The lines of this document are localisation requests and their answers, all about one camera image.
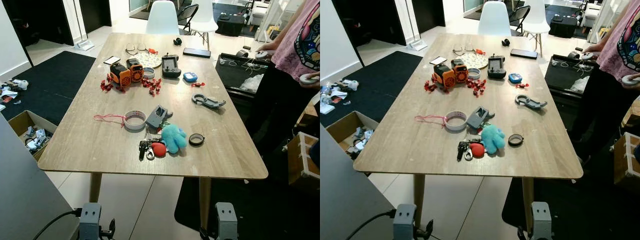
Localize keys with teal plush toy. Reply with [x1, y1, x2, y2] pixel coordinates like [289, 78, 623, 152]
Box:
[456, 122, 507, 162]
[138, 122, 188, 162]

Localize wooden table leg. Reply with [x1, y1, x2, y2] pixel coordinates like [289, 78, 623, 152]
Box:
[89, 172, 103, 203]
[198, 177, 211, 231]
[522, 178, 536, 226]
[413, 173, 426, 206]

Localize black floor mat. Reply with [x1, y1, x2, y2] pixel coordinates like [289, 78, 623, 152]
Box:
[174, 175, 321, 240]
[0, 50, 97, 126]
[320, 50, 423, 126]
[501, 177, 640, 240]

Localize grey cabinet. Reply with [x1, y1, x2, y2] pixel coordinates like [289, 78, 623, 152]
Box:
[320, 124, 398, 240]
[0, 114, 80, 240]

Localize large white tape roll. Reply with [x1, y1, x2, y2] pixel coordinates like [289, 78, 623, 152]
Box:
[123, 110, 147, 132]
[444, 110, 468, 133]

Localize jumble of grey black parts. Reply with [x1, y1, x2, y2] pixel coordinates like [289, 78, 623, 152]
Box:
[349, 126, 373, 155]
[22, 126, 53, 153]

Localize wooden crate with white rack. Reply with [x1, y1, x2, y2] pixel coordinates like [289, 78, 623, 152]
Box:
[614, 132, 640, 193]
[287, 131, 321, 193]

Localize grey plastic printed part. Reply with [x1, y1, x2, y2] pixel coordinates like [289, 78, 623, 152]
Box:
[466, 105, 496, 131]
[145, 105, 174, 130]

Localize grey plastic clamp hook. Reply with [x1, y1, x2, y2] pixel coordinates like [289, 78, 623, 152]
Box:
[515, 94, 548, 112]
[191, 93, 227, 111]

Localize open cardboard box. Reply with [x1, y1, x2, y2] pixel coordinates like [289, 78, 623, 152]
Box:
[2, 110, 58, 162]
[326, 111, 379, 161]

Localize large orange black device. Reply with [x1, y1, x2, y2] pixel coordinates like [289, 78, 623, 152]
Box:
[110, 64, 132, 88]
[432, 65, 457, 89]

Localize brown cardboard piece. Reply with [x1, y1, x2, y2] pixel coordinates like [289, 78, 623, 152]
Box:
[299, 100, 321, 128]
[621, 97, 640, 128]

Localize clear plastic bag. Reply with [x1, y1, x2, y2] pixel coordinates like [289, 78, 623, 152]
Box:
[239, 74, 265, 93]
[569, 75, 591, 94]

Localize pile of white packaging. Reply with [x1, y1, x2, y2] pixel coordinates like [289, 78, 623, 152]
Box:
[327, 89, 351, 106]
[0, 87, 18, 106]

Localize open black case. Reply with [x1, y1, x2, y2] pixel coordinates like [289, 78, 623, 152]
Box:
[216, 52, 273, 98]
[544, 54, 596, 98]

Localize small orange black device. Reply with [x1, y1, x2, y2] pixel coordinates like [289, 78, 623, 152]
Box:
[450, 59, 469, 83]
[126, 58, 145, 83]

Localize black handheld remote controller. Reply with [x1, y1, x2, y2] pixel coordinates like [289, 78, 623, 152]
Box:
[487, 55, 507, 80]
[161, 54, 182, 79]

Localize white round patterned plate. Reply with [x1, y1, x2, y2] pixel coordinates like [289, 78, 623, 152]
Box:
[462, 53, 490, 70]
[136, 52, 163, 69]

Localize black flat phone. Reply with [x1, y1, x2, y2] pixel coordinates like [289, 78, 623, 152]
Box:
[182, 47, 212, 59]
[510, 48, 539, 60]

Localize person in pink shirt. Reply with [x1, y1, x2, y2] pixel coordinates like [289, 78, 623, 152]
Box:
[570, 0, 640, 166]
[245, 0, 321, 156]

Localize black storage box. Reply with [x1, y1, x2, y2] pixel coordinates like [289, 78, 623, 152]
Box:
[548, 15, 581, 39]
[216, 12, 248, 37]

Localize white plastic chair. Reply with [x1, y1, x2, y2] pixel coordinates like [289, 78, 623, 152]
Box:
[190, 0, 219, 51]
[522, 0, 551, 56]
[146, 0, 181, 36]
[477, 1, 512, 37]

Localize black chair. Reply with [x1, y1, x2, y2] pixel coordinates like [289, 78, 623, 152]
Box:
[509, 5, 531, 36]
[177, 4, 199, 33]

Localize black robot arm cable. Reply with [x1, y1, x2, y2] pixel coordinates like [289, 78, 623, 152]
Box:
[345, 210, 396, 240]
[31, 209, 82, 240]

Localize pink cord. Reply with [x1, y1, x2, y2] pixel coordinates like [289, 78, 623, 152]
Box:
[414, 114, 447, 126]
[93, 114, 126, 126]

